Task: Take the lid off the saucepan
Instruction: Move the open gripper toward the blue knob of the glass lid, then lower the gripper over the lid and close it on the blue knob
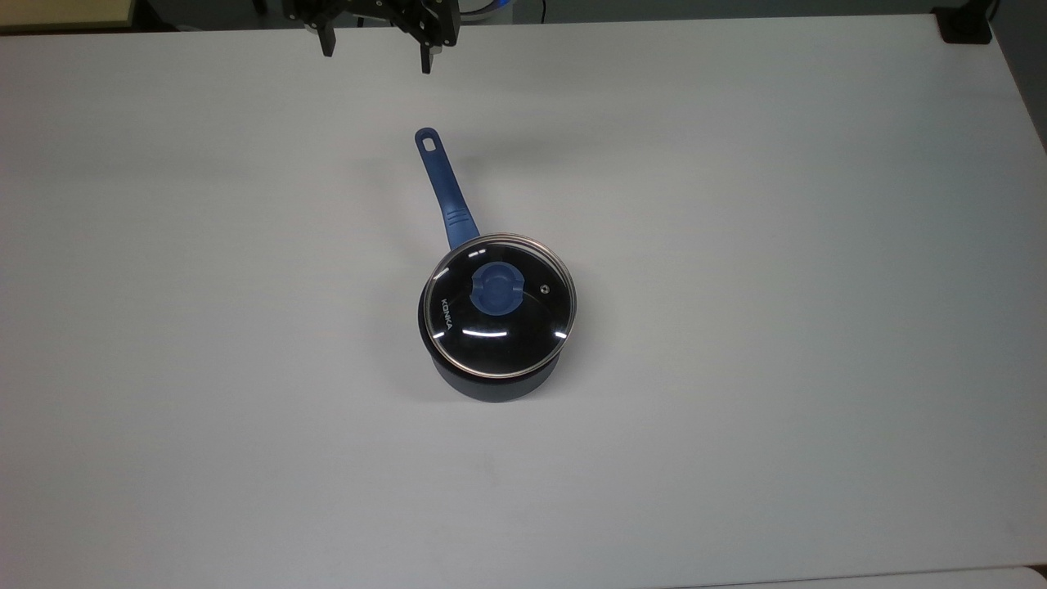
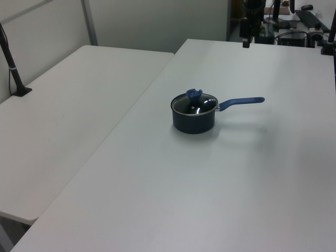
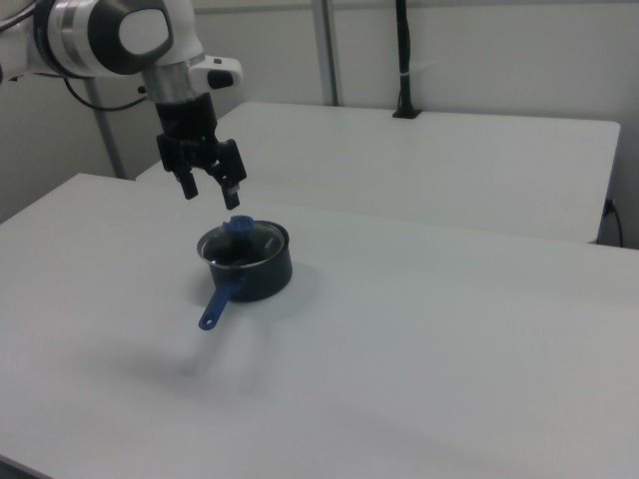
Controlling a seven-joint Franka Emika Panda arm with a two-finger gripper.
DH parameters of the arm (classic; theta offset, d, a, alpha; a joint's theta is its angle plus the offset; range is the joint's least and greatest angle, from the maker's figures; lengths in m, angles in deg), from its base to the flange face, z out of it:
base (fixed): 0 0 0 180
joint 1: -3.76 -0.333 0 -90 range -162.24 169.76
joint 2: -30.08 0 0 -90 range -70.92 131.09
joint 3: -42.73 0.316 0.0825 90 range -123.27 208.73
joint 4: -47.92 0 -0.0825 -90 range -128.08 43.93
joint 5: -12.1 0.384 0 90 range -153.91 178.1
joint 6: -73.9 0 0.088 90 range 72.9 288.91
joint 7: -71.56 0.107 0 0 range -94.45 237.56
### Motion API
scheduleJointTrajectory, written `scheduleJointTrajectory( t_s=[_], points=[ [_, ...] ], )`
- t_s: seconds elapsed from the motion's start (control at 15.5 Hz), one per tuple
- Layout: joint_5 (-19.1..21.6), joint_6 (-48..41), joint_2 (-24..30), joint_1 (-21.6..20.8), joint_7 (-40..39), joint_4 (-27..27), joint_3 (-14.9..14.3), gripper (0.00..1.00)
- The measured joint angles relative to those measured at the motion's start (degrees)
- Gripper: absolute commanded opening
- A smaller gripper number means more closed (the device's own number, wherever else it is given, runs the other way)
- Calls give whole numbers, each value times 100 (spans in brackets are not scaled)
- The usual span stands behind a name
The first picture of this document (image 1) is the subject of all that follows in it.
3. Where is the dark saucepan with blue handle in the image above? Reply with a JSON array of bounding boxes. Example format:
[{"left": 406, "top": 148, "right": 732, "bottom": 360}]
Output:
[{"left": 414, "top": 127, "right": 577, "bottom": 405}]

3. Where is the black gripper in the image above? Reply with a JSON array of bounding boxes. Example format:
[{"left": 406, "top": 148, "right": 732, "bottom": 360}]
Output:
[{"left": 282, "top": 0, "right": 464, "bottom": 75}]

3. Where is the black camera pole clamp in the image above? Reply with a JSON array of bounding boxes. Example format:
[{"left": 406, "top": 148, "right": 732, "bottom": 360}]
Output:
[{"left": 932, "top": 0, "right": 1000, "bottom": 45}]

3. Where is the light wooden board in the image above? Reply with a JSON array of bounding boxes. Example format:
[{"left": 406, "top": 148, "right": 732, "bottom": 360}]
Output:
[{"left": 0, "top": 0, "right": 137, "bottom": 34}]

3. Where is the glass lid with blue knob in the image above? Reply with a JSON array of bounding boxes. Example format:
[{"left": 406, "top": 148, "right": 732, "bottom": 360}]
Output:
[{"left": 425, "top": 233, "right": 578, "bottom": 380}]

